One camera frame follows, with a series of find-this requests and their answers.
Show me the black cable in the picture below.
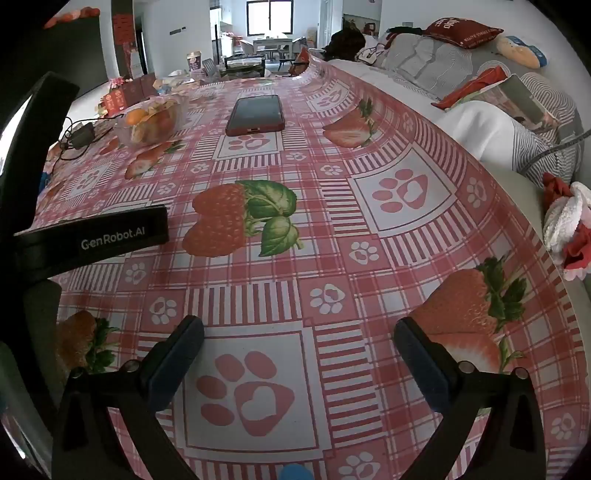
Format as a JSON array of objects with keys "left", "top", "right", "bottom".
[{"left": 46, "top": 117, "right": 116, "bottom": 162}]

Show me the red gift box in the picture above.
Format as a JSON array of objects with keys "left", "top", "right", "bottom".
[{"left": 102, "top": 88, "right": 127, "bottom": 116}]

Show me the strawberry print tablecloth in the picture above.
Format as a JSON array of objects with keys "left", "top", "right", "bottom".
[{"left": 34, "top": 60, "right": 580, "bottom": 480}]

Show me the clear glass bowl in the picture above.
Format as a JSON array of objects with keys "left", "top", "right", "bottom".
[{"left": 112, "top": 95, "right": 188, "bottom": 148}]

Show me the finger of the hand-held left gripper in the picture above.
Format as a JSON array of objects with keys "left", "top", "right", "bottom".
[{"left": 13, "top": 205, "right": 169, "bottom": 280}]

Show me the grey striped blanket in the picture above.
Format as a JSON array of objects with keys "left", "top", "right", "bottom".
[{"left": 381, "top": 32, "right": 585, "bottom": 188}]

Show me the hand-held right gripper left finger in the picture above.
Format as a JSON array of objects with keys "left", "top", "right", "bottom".
[{"left": 51, "top": 315, "right": 205, "bottom": 480}]

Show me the red cloth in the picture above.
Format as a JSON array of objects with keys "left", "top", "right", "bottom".
[{"left": 434, "top": 66, "right": 509, "bottom": 112}]

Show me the red paper ornament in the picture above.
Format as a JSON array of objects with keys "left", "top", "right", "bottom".
[{"left": 291, "top": 48, "right": 315, "bottom": 77}]

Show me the red and white plush toy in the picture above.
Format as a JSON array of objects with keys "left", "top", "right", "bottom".
[{"left": 542, "top": 173, "right": 591, "bottom": 281}]

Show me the black television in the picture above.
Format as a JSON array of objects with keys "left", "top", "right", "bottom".
[{"left": 55, "top": 17, "right": 108, "bottom": 100}]

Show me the black wire rack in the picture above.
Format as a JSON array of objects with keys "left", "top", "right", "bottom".
[{"left": 222, "top": 55, "right": 266, "bottom": 79}]

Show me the dark red smartphone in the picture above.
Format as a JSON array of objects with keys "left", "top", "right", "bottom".
[{"left": 225, "top": 95, "right": 286, "bottom": 137}]

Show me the grey cable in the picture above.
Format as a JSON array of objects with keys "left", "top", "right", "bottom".
[{"left": 526, "top": 134, "right": 591, "bottom": 174}]

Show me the white dining table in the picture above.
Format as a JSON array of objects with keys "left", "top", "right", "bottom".
[{"left": 252, "top": 37, "right": 296, "bottom": 61}]

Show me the red printed pillow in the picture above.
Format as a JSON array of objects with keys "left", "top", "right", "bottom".
[{"left": 422, "top": 17, "right": 504, "bottom": 48}]

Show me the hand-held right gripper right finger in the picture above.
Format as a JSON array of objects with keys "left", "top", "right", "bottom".
[{"left": 392, "top": 318, "right": 548, "bottom": 480}]

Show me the dark rounded object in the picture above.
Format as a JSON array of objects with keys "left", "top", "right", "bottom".
[{"left": 324, "top": 25, "right": 366, "bottom": 63}]

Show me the black power adapter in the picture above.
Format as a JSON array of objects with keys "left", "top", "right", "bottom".
[{"left": 69, "top": 122, "right": 95, "bottom": 148}]

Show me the brown gift box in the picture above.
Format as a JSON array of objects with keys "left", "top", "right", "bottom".
[{"left": 124, "top": 74, "right": 158, "bottom": 100}]

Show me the red wall hanging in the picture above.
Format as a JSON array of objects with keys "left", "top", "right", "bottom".
[{"left": 113, "top": 14, "right": 134, "bottom": 44}]

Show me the white sofa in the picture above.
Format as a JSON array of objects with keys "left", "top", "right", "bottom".
[{"left": 323, "top": 28, "right": 591, "bottom": 282}]

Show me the window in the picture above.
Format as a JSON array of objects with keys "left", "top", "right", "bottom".
[{"left": 247, "top": 0, "right": 294, "bottom": 35}]

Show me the yellow and blue plush toy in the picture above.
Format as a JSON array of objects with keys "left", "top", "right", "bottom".
[{"left": 495, "top": 34, "right": 549, "bottom": 70}]

